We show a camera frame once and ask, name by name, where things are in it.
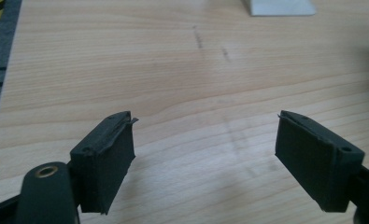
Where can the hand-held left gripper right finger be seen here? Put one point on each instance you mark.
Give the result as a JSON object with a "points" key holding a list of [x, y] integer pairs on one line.
{"points": [[313, 161]]}

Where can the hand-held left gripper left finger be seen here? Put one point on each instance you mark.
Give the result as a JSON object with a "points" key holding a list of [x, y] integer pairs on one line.
{"points": [[107, 161]]}

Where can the white metal bookend rack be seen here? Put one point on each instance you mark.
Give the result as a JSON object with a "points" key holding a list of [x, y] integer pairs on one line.
{"points": [[278, 7]]}

